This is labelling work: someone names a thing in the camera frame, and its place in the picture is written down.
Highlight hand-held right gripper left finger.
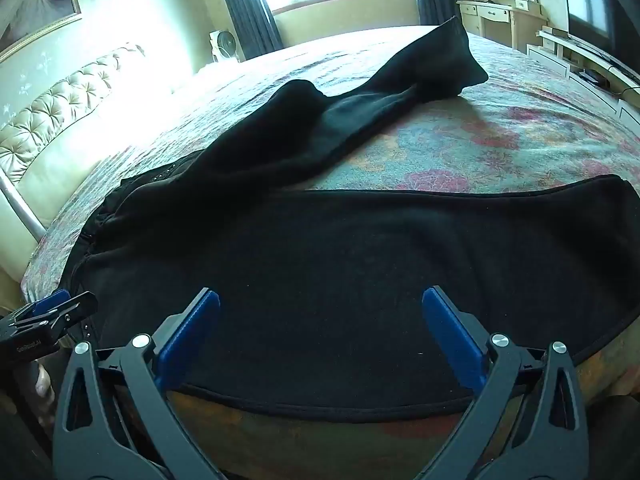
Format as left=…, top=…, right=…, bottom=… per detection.
left=52, top=287, right=223, bottom=480

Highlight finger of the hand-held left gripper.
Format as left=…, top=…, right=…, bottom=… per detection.
left=15, top=289, right=99, bottom=335

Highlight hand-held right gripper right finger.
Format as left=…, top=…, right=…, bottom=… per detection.
left=421, top=285, right=586, bottom=480

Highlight black pants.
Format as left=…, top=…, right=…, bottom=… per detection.
left=65, top=16, right=640, bottom=423

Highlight person's left hand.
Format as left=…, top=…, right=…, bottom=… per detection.
left=32, top=362, right=56, bottom=399

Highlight cream tufted headboard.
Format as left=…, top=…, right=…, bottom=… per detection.
left=0, top=42, right=196, bottom=313

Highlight floral bed blanket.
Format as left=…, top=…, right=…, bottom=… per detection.
left=20, top=25, right=640, bottom=480

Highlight white table fan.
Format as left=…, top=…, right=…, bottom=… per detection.
left=208, top=29, right=246, bottom=64

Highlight white television stand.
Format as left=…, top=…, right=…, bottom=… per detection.
left=526, top=27, right=640, bottom=128

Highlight cream dressing table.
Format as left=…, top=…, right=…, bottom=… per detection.
left=456, top=0, right=549, bottom=54

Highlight black flat television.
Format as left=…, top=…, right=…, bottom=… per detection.
left=562, top=0, right=640, bottom=77

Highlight silver metal rail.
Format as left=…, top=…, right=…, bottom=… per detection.
left=0, top=174, right=47, bottom=242

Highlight framed wall picture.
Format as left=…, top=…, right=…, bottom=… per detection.
left=0, top=0, right=83, bottom=61

